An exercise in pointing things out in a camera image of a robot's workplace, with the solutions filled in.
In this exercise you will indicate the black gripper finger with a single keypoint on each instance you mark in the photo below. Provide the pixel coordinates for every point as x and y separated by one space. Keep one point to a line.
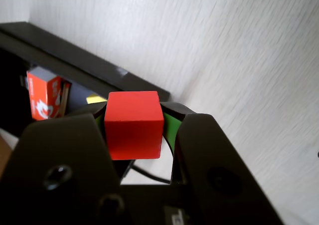
211 172
62 172

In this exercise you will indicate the yellow cube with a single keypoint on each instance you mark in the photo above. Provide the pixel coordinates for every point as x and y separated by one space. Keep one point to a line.
96 99

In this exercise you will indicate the red cube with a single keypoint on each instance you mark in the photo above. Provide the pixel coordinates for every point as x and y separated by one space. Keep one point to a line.
133 125

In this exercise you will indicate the black cardboard box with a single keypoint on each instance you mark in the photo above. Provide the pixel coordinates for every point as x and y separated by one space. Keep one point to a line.
15 60

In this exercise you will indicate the orange matchbox white print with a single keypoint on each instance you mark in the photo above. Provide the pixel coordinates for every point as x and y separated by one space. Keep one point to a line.
41 97

